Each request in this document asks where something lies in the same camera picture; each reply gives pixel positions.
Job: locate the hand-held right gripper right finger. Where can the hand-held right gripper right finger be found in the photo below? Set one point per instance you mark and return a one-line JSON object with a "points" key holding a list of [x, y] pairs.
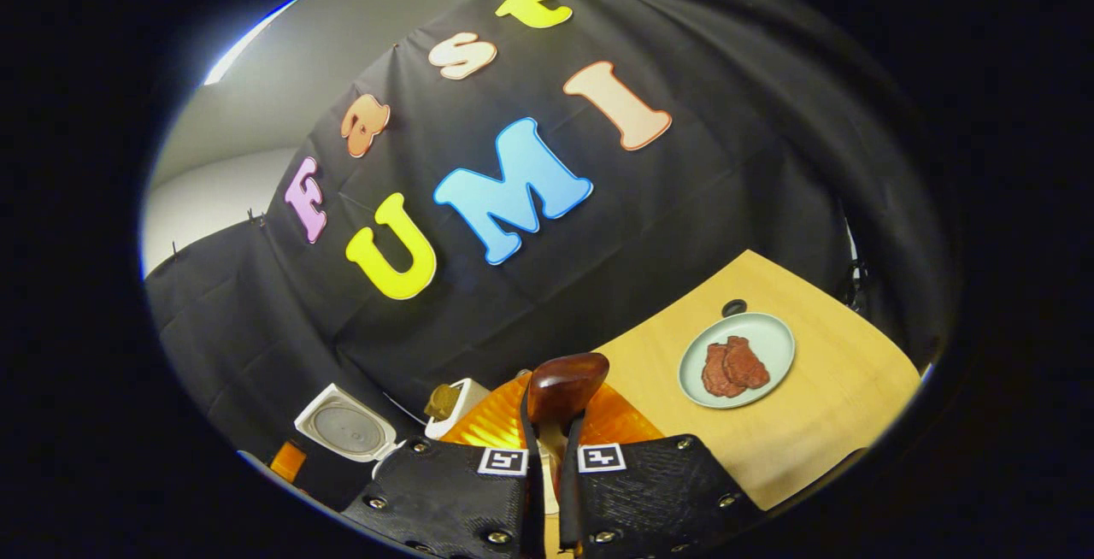
{"points": [[658, 495]]}

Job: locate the pale green plate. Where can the pale green plate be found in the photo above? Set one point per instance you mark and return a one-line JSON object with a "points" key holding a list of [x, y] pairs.
{"points": [[769, 337]]}

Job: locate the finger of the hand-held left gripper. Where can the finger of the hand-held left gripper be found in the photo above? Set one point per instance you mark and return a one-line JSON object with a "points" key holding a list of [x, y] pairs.
{"points": [[288, 461]]}

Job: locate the black round table grommet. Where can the black round table grommet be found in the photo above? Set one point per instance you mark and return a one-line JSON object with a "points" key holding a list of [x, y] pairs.
{"points": [[733, 308]]}

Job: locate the wooden utensil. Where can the wooden utensil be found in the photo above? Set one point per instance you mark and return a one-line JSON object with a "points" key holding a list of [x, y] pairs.
{"points": [[440, 401]]}

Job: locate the red meat slice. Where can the red meat slice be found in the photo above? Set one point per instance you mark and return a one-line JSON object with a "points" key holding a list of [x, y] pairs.
{"points": [[750, 362], [718, 375]]}

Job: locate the long ceiling light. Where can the long ceiling light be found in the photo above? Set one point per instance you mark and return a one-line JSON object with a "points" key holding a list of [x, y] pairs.
{"points": [[252, 36]]}

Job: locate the black backdrop cloth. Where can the black backdrop cloth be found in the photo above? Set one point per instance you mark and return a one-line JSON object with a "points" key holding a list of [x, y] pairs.
{"points": [[684, 200]]}

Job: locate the white chopstick holder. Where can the white chopstick holder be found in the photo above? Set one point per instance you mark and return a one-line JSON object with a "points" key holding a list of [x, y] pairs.
{"points": [[470, 397]]}

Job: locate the brown wooden spoon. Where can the brown wooden spoon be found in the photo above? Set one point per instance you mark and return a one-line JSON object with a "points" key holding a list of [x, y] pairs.
{"points": [[564, 388]]}

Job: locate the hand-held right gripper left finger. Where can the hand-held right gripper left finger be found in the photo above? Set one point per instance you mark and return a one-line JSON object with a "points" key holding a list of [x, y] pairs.
{"points": [[444, 499]]}

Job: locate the white rice cooker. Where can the white rice cooker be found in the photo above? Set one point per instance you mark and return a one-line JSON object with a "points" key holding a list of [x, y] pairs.
{"points": [[346, 431]]}

